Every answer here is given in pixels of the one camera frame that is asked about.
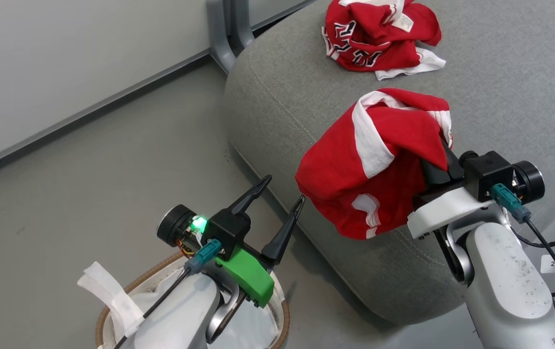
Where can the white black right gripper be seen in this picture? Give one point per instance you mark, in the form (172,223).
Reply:
(442,208)

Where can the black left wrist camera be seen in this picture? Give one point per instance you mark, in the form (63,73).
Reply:
(229,228)

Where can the grey partition post foot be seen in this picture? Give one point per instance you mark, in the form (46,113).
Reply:
(219,43)
(242,29)

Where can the white laundry basket brown rim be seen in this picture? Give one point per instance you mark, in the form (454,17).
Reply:
(285,322)

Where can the grey partition bottom rail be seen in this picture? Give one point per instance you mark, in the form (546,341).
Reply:
(88,109)

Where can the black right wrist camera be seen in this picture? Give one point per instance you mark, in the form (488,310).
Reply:
(485,174)

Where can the grey fabric sofa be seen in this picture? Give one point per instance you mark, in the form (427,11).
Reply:
(500,72)

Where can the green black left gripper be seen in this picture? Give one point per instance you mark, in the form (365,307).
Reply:
(248,276)

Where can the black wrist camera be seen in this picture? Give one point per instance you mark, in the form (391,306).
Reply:
(485,174)
(229,228)

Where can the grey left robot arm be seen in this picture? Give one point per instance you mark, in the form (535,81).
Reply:
(180,315)

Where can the red lettered basketball jersey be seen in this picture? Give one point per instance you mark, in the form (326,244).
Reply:
(379,53)

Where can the red garment with white patches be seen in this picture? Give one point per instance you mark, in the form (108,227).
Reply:
(335,169)

